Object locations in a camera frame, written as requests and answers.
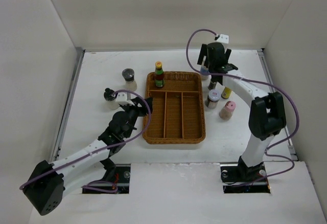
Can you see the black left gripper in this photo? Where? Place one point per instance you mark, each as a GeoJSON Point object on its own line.
{"type": "Point", "coordinates": [136, 100]}

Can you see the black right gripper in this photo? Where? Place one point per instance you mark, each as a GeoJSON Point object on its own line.
{"type": "Point", "coordinates": [204, 52]}

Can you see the tall white pearl jar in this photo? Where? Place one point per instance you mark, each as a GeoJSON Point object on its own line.
{"type": "Point", "coordinates": [204, 73]}

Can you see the green label sauce bottle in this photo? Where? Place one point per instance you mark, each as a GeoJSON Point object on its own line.
{"type": "Point", "coordinates": [159, 75]}

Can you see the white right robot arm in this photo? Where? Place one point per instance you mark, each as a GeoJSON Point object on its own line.
{"type": "Point", "coordinates": [267, 113]}

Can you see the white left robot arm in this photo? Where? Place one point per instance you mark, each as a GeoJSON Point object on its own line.
{"type": "Point", "coordinates": [50, 182]}

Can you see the small black knob shaker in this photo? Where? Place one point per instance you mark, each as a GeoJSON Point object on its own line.
{"type": "Point", "coordinates": [110, 99]}

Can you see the dark pepper spice bottle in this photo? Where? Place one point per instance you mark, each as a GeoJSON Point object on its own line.
{"type": "Point", "coordinates": [212, 85]}

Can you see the brown wicker divided basket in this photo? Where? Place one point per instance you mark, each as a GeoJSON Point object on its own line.
{"type": "Point", "coordinates": [178, 109]}

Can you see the yellow label brown bottle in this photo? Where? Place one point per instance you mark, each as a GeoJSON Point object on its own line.
{"type": "Point", "coordinates": [226, 93]}

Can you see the white lid spice jar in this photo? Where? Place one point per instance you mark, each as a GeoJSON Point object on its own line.
{"type": "Point", "coordinates": [213, 98]}

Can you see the pink lid spice shaker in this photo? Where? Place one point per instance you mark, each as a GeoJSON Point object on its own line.
{"type": "Point", "coordinates": [227, 111]}

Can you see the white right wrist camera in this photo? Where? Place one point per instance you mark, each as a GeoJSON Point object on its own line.
{"type": "Point", "coordinates": [222, 38]}

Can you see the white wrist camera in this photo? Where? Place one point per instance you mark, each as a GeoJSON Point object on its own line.
{"type": "Point", "coordinates": [222, 38]}
{"type": "Point", "coordinates": [123, 98]}

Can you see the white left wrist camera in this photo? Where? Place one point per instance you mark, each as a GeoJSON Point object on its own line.
{"type": "Point", "coordinates": [123, 98]}

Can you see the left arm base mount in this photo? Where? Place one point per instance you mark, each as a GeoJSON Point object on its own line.
{"type": "Point", "coordinates": [116, 180]}

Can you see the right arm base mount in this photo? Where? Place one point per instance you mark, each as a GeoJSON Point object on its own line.
{"type": "Point", "coordinates": [239, 179]}

